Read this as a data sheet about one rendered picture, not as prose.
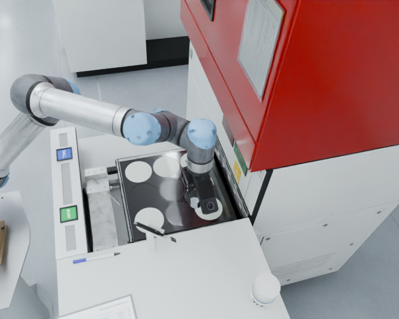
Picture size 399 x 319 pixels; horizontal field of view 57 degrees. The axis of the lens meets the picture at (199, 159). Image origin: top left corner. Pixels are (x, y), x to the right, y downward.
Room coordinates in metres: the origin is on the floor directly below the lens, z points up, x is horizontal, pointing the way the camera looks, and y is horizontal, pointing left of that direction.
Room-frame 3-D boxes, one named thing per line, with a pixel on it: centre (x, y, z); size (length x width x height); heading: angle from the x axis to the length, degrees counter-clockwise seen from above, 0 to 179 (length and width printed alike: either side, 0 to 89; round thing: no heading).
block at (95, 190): (0.73, 0.36, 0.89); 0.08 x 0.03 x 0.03; 110
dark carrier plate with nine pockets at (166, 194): (0.77, 0.09, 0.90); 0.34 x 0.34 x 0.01; 20
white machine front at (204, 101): (1.03, -0.06, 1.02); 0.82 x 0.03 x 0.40; 20
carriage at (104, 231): (0.66, 0.33, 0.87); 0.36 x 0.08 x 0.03; 20
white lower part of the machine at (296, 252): (1.15, -0.37, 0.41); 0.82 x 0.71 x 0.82; 20
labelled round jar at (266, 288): (0.38, -0.22, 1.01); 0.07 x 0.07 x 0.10
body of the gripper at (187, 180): (0.66, 0.00, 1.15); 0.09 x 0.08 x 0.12; 25
